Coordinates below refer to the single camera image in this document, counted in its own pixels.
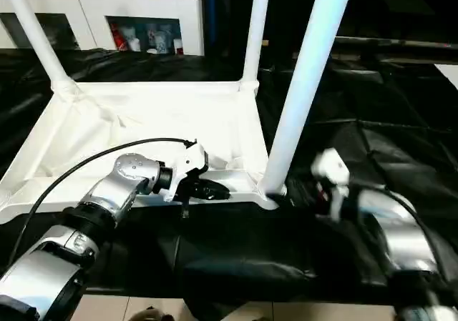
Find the white plastic table top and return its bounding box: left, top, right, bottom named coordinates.
left=0, top=80, right=287, bottom=225

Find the white plastic table leg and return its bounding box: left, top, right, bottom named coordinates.
left=1, top=0, right=82, bottom=102
left=238, top=0, right=272, bottom=92
left=262, top=0, right=358, bottom=200

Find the black mat cover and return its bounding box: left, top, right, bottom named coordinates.
left=0, top=47, right=458, bottom=318

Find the grey rounded robot foot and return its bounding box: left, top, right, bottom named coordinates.
left=130, top=307, right=172, bottom=321

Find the red item behind glass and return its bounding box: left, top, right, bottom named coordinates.
left=110, top=22, right=125, bottom=50

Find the long black rod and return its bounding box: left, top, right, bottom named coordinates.
left=334, top=36, right=458, bottom=50

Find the white flat board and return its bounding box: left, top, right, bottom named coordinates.
left=434, top=63, right=458, bottom=89

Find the white cabinet with glass doors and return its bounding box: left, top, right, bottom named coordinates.
left=0, top=0, right=207, bottom=56

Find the grey robot torso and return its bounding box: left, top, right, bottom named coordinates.
left=0, top=294, right=40, bottom=321

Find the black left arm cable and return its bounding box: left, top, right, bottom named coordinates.
left=6, top=137, right=198, bottom=272

